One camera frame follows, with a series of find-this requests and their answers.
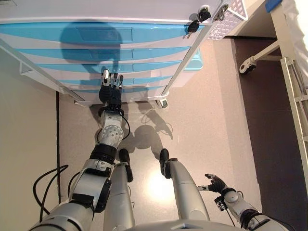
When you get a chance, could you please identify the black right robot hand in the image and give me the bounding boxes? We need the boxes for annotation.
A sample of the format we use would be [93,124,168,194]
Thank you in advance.
[197,173,228,194]

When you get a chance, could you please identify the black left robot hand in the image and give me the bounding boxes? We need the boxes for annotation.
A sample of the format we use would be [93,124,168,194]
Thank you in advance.
[99,69,125,110]

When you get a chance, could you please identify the silver right robot leg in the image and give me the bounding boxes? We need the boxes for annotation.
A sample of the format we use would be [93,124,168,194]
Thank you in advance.
[159,148,210,226]

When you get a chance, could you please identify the grey robot torso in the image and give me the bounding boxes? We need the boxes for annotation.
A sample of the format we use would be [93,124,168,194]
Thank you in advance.
[133,218,241,231]

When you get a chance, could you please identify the white hanging cart bin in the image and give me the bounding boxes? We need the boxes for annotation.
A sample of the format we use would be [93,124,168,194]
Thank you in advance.
[19,61,85,102]

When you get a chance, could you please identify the white blue medical cart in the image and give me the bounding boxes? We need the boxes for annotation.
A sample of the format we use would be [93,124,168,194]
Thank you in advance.
[0,0,231,108]

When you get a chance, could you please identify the blue lid waste bin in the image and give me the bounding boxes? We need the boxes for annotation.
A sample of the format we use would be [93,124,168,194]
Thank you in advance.
[172,48,205,89]

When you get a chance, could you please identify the black cart keys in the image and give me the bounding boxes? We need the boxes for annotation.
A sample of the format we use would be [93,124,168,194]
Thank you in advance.
[186,6,212,39]

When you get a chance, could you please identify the white hospital bed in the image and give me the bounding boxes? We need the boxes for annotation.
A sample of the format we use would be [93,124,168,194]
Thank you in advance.
[238,0,308,186]

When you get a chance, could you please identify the silver cart latch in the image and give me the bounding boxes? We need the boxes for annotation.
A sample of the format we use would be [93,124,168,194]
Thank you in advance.
[214,3,230,22]

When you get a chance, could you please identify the blue bed corner bumper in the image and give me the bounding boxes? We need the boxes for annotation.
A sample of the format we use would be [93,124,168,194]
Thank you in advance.
[264,0,282,12]

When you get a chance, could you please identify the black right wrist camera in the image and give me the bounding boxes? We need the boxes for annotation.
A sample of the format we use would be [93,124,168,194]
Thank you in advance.
[213,196,228,212]

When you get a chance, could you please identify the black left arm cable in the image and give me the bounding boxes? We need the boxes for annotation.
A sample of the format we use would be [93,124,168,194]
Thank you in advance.
[32,165,71,222]

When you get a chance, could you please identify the white wire basket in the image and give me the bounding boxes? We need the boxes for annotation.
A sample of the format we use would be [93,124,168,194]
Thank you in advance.
[207,0,249,41]

